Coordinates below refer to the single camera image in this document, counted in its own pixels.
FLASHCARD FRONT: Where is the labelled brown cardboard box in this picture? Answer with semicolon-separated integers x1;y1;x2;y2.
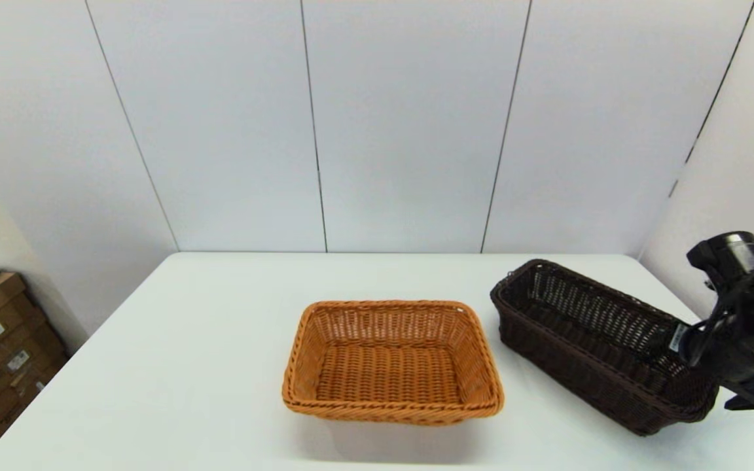
0;327;69;406
0;298;47;377
0;360;67;438

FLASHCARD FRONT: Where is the dark brown wicker basket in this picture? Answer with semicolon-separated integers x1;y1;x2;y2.
490;259;722;436

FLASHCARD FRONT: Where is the orange wicker basket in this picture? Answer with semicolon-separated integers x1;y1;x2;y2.
282;300;505;426

